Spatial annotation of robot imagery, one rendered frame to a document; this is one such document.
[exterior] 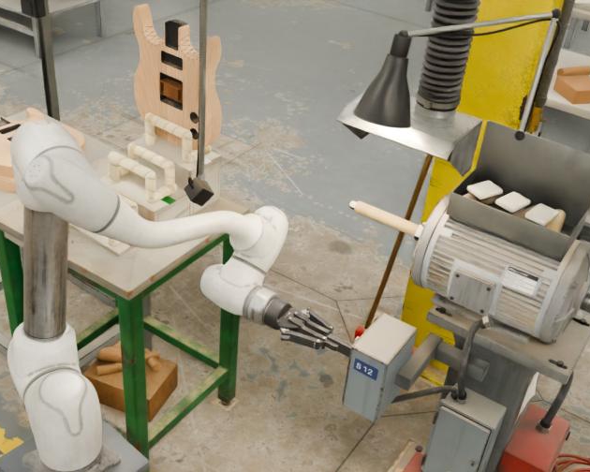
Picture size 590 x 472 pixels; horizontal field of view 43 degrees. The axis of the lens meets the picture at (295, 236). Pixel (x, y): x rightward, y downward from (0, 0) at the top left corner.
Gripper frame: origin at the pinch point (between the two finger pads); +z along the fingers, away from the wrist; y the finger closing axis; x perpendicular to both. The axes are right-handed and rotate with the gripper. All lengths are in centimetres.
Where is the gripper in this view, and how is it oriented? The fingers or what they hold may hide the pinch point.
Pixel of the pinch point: (340, 346)
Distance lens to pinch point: 184.0
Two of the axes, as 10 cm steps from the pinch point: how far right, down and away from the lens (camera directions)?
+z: 8.3, 3.7, -4.2
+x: 0.8, -8.2, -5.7
